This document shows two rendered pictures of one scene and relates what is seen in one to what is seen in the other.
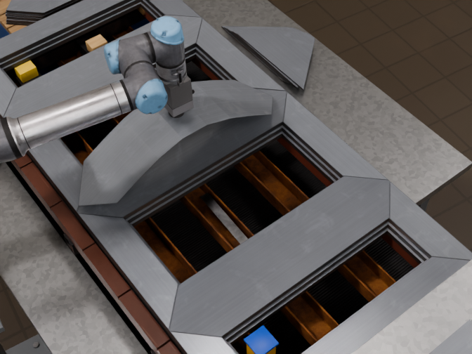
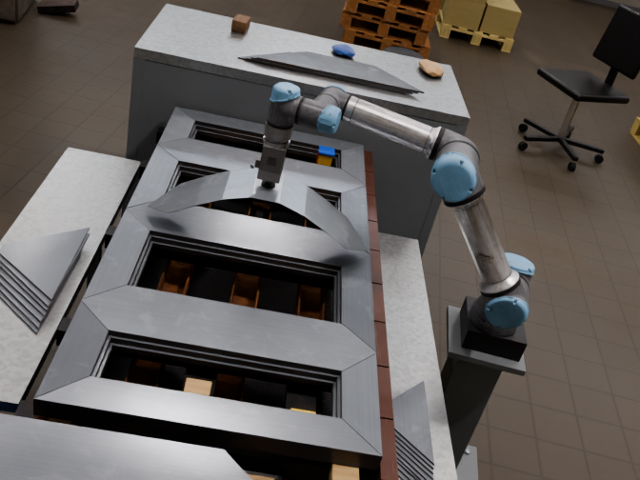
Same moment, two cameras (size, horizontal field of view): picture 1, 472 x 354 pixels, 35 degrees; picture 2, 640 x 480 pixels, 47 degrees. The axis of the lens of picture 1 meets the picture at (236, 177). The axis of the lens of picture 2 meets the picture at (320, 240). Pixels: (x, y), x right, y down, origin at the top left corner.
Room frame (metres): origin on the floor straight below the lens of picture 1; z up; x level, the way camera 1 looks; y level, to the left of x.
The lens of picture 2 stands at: (2.90, 1.24, 2.06)
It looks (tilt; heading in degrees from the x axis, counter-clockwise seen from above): 32 degrees down; 210
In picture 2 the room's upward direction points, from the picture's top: 14 degrees clockwise
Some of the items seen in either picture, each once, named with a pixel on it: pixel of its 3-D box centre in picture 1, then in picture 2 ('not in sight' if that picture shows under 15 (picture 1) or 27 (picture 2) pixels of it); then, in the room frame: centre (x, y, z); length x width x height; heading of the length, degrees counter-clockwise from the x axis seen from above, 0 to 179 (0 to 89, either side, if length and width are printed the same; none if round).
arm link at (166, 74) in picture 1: (171, 66); (278, 130); (1.38, 0.15, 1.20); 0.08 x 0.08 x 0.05
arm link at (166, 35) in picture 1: (166, 41); (284, 105); (1.38, 0.16, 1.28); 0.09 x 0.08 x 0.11; 112
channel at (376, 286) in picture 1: (241, 152); (181, 264); (1.50, -0.02, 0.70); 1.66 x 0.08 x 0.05; 36
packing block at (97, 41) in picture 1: (97, 45); (196, 392); (1.92, 0.46, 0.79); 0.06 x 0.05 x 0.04; 126
